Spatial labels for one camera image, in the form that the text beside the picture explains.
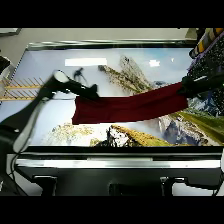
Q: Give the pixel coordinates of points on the black dotted garment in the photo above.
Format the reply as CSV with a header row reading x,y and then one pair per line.
x,y
208,65

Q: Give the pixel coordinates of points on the red T-shirt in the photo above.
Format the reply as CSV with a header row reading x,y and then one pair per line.
x,y
130,106

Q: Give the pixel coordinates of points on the silver frame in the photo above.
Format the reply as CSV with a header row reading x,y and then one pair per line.
x,y
100,163

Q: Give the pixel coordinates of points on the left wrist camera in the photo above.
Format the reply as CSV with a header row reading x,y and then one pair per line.
x,y
79,71

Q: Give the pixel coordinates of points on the yellow black striped garment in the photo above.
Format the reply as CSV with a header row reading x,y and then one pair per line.
x,y
206,41

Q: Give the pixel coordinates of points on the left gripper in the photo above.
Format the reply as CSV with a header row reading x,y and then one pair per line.
x,y
88,91

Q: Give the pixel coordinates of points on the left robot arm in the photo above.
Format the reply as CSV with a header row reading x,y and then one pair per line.
x,y
20,120

